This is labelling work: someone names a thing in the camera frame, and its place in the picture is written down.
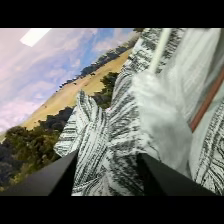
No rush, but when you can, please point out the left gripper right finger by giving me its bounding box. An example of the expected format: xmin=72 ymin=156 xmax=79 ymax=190
xmin=135 ymin=152 xmax=218 ymax=197

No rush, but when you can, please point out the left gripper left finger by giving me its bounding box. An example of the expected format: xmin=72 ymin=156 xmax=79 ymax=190
xmin=0 ymin=149 xmax=80 ymax=197

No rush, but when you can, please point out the black and white patterned shirt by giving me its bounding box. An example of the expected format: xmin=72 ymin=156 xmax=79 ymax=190
xmin=53 ymin=27 xmax=224 ymax=197

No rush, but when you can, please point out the brown clothes hanger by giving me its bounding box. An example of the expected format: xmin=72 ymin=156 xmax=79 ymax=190
xmin=189 ymin=65 xmax=224 ymax=133

